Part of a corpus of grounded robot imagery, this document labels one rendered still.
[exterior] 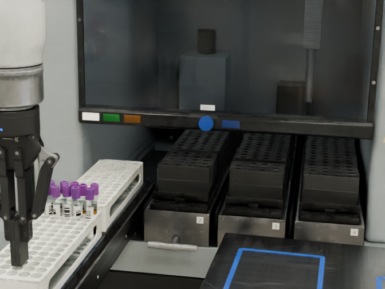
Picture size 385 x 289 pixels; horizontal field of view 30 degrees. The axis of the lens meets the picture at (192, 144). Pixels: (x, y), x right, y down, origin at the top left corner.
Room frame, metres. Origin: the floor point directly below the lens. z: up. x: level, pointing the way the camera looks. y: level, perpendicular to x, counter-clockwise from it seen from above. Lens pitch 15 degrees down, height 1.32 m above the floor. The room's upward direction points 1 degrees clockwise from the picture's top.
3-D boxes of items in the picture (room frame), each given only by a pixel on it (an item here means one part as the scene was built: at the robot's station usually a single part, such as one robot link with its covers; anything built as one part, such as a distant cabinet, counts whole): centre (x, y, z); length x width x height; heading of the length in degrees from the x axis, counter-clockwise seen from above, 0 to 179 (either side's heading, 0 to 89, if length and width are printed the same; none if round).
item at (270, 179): (1.43, -0.13, 0.85); 0.12 x 0.02 x 0.06; 80
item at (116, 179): (1.39, 0.18, 0.83); 0.30 x 0.10 x 0.06; 170
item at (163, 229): (1.69, -0.02, 0.78); 0.73 x 0.14 x 0.09; 170
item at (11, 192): (0.98, 0.27, 0.99); 0.04 x 0.01 x 0.11; 170
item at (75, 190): (1.18, 0.20, 0.86); 0.02 x 0.02 x 0.11
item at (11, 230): (0.98, 0.26, 0.90); 0.03 x 0.01 x 0.07; 170
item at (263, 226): (1.66, -0.17, 0.78); 0.73 x 0.14 x 0.09; 170
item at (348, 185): (1.40, -0.28, 0.85); 0.12 x 0.02 x 0.06; 79
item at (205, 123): (1.42, -0.03, 0.98); 0.03 x 0.01 x 0.03; 80
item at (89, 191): (1.18, 0.18, 0.86); 0.02 x 0.02 x 0.11
